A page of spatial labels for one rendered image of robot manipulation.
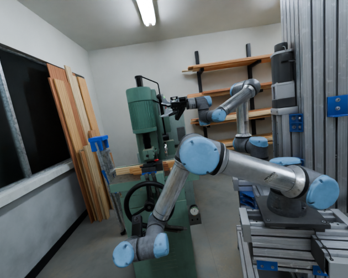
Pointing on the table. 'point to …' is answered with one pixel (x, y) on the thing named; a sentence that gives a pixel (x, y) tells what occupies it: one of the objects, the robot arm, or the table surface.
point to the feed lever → (162, 119)
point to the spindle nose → (146, 140)
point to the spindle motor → (141, 110)
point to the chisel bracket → (148, 153)
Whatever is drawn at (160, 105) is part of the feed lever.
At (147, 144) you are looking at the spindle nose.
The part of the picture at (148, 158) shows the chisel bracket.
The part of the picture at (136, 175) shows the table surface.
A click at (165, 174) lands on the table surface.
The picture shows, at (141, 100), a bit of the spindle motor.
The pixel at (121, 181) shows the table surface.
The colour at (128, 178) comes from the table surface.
